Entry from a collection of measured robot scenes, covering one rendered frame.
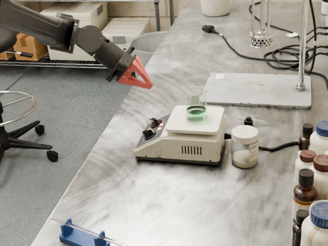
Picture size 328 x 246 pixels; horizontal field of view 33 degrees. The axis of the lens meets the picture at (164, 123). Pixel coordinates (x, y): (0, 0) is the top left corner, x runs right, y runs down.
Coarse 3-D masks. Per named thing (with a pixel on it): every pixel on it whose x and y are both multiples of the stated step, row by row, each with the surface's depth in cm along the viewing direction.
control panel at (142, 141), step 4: (164, 116) 134; (168, 116) 132; (164, 120) 131; (148, 124) 136; (164, 124) 129; (148, 128) 133; (152, 128) 132; (156, 128) 130; (160, 128) 128; (156, 132) 127; (160, 132) 126; (156, 136) 125; (140, 140) 130; (144, 140) 128; (148, 140) 126; (152, 140) 125; (140, 144) 127
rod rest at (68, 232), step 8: (64, 232) 104; (72, 232) 105; (80, 232) 105; (104, 232) 101; (64, 240) 104; (72, 240) 103; (80, 240) 103; (88, 240) 103; (96, 240) 99; (104, 240) 101
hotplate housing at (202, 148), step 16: (224, 128) 128; (144, 144) 125; (160, 144) 124; (176, 144) 123; (192, 144) 122; (208, 144) 121; (160, 160) 126; (176, 160) 125; (192, 160) 124; (208, 160) 123
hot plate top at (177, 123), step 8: (176, 112) 129; (184, 112) 128; (208, 112) 128; (216, 112) 127; (224, 112) 128; (176, 120) 125; (184, 120) 125; (208, 120) 124; (216, 120) 124; (168, 128) 122; (176, 128) 122; (184, 128) 122; (192, 128) 121; (200, 128) 121; (208, 128) 121; (216, 128) 121
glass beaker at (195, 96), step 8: (192, 88) 124; (200, 88) 124; (184, 96) 122; (192, 96) 120; (200, 96) 119; (192, 104) 121; (200, 104) 121; (192, 112) 122; (200, 112) 122; (192, 120) 123; (200, 120) 123
